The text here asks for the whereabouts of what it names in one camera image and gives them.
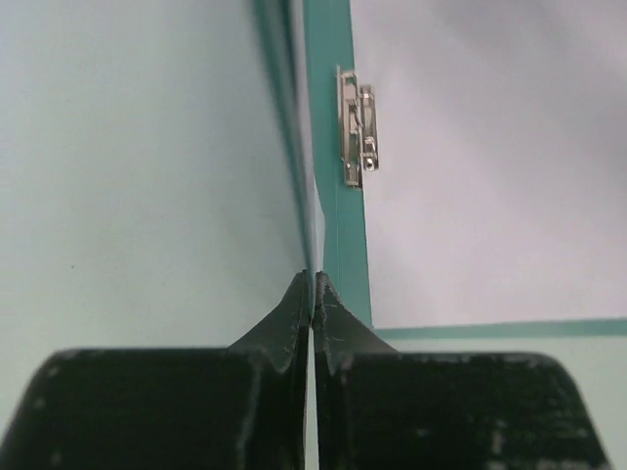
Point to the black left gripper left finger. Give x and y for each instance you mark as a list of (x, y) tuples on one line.
[(240, 407)]

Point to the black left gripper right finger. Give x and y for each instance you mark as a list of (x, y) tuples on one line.
[(378, 408)]

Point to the white paper sheet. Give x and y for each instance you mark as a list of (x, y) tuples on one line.
[(501, 191)]

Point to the chrome folder clip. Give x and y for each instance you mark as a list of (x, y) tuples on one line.
[(359, 148)]

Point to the teal folder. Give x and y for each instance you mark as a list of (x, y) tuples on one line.
[(304, 42)]

